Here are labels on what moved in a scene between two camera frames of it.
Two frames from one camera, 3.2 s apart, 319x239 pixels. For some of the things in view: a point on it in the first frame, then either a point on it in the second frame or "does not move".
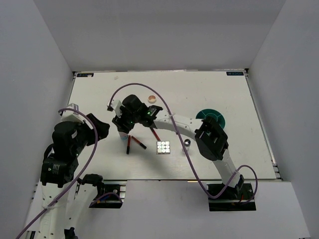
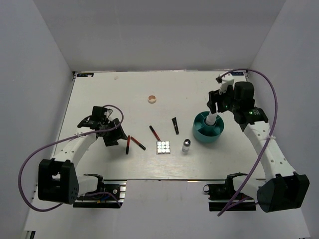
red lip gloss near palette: [155, 133] does not move
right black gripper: [120, 123] -> [215, 97]
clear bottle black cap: [187, 142] does not move
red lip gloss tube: [128, 144] does not move
